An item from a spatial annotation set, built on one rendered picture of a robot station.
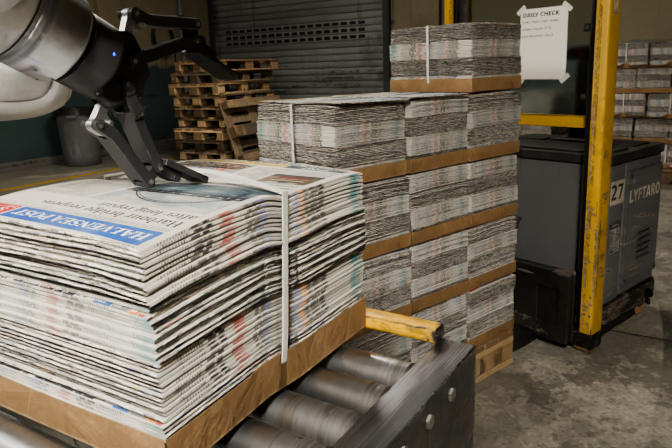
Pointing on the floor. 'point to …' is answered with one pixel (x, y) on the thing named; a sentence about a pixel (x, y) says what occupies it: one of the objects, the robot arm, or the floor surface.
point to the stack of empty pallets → (218, 141)
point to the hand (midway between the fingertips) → (208, 124)
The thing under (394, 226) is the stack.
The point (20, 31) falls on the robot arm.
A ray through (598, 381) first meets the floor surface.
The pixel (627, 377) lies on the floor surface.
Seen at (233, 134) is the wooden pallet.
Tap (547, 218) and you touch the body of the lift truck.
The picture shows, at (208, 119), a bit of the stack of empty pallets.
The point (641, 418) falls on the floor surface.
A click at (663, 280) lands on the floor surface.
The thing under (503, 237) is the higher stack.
